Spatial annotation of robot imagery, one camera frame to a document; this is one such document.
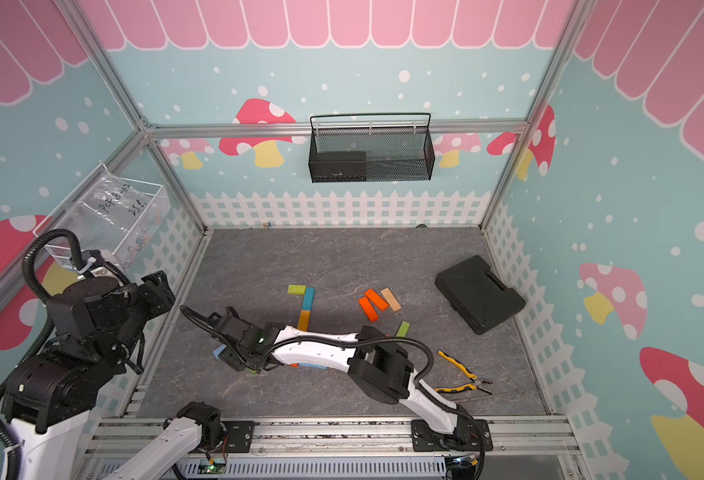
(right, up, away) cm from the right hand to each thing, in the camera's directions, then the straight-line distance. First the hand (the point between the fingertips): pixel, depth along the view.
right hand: (235, 346), depth 80 cm
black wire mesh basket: (+37, +59, +14) cm, 71 cm away
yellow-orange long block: (+16, +4, +14) cm, 22 cm away
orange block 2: (+36, +7, +17) cm, 41 cm away
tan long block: (+45, +9, +17) cm, 49 cm away
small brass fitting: (-6, +38, +44) cm, 58 cm away
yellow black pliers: (+66, -11, +3) cm, 67 cm away
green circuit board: (-3, -27, -7) cm, 28 cm away
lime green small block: (+12, +13, +22) cm, 28 cm away
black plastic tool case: (+71, +12, +15) cm, 74 cm away
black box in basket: (+27, +51, +9) cm, 59 cm away
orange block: (+40, +9, +17) cm, 45 cm away
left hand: (-7, +19, -22) cm, 29 cm away
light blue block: (-9, -4, +9) cm, 13 cm away
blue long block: (+25, +3, -22) cm, 34 cm away
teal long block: (+16, +10, +20) cm, 27 cm away
